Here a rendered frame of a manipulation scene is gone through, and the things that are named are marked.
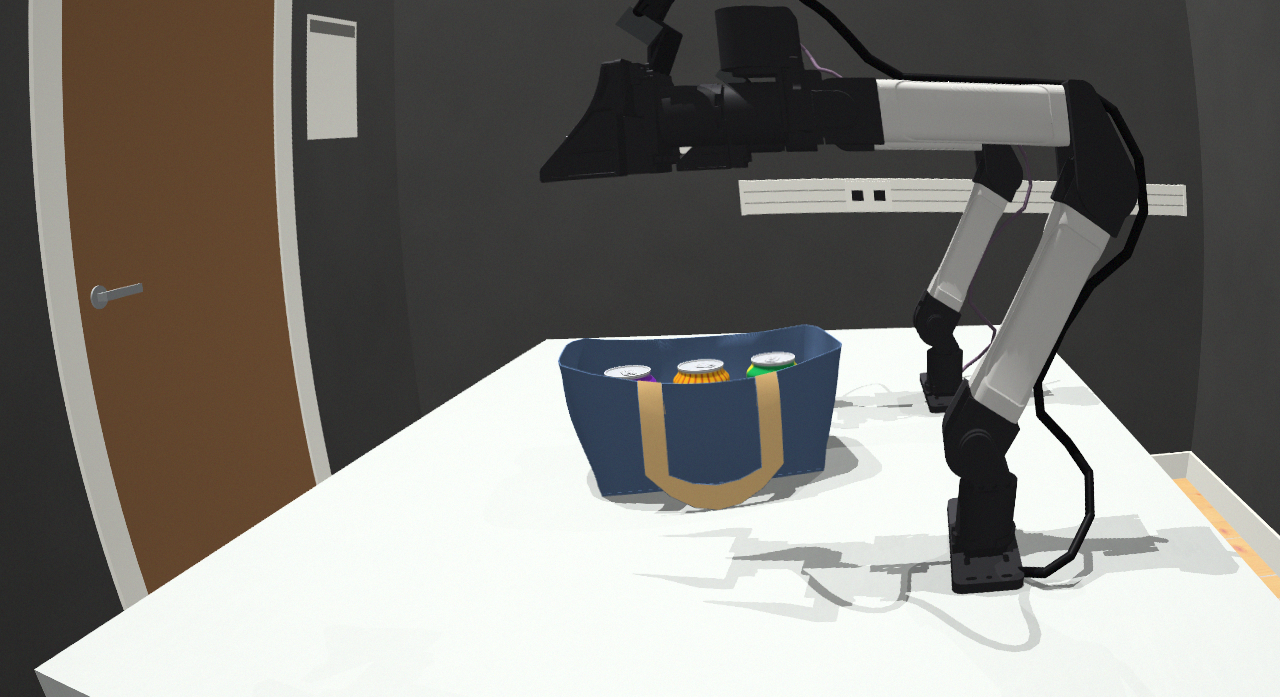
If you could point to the green and yellow drink can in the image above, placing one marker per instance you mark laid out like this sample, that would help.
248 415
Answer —
770 362

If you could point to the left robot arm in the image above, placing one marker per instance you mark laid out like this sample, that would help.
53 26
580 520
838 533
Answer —
981 422

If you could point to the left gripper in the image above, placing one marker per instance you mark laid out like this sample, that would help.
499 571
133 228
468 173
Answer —
673 117

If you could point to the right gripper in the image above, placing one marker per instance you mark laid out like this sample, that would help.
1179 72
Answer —
713 157

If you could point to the purple drink can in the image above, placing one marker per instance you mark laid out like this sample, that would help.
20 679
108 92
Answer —
631 372

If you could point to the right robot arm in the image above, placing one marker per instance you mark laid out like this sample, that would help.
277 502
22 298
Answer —
936 314

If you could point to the yellow and red drink can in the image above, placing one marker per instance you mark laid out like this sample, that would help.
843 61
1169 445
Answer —
701 371

